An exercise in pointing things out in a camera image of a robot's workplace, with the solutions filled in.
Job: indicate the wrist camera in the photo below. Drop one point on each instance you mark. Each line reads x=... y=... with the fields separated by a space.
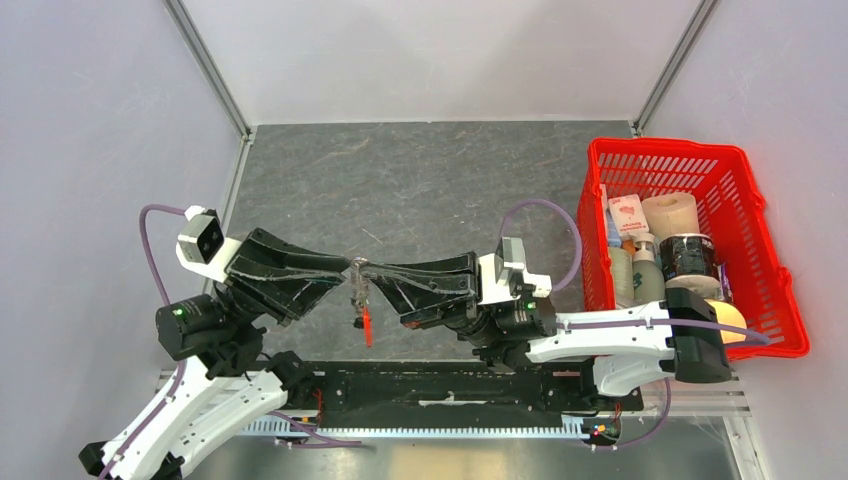
x=202 y=247
x=503 y=275

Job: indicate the white red carton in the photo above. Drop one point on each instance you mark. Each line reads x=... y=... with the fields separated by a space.
x=628 y=216

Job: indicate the green soap dispenser bottle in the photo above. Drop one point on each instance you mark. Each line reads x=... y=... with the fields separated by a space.
x=648 y=280

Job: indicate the toilet paper roll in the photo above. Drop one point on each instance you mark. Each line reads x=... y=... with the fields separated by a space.
x=671 y=214

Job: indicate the aluminium frame post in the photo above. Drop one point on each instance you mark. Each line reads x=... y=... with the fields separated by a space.
x=676 y=60
x=203 y=58

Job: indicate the left aluminium frame post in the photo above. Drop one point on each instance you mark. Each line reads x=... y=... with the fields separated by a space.
x=203 y=58

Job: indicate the white cable duct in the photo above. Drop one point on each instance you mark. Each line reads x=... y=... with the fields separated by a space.
x=569 y=428

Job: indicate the grey green bottle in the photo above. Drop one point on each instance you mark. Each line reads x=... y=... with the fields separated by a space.
x=622 y=276

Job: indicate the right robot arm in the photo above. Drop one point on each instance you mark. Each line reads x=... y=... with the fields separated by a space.
x=678 y=337

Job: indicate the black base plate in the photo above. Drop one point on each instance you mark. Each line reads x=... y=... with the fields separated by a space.
x=451 y=394

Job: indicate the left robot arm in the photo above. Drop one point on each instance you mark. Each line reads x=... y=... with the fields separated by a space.
x=222 y=381

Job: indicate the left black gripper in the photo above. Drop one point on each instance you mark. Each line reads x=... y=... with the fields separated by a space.
x=257 y=271

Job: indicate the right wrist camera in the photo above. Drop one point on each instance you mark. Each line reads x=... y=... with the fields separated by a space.
x=503 y=275

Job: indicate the yellow round sponge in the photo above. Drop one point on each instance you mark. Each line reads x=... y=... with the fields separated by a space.
x=729 y=315

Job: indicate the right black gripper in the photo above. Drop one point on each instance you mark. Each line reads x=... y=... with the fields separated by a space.
x=420 y=306

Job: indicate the right aluminium frame post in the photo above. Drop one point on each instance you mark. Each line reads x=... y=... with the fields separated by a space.
x=676 y=60

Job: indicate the red plastic basket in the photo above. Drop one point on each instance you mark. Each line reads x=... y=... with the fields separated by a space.
x=711 y=228

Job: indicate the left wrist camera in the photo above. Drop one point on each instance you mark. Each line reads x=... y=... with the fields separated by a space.
x=202 y=247

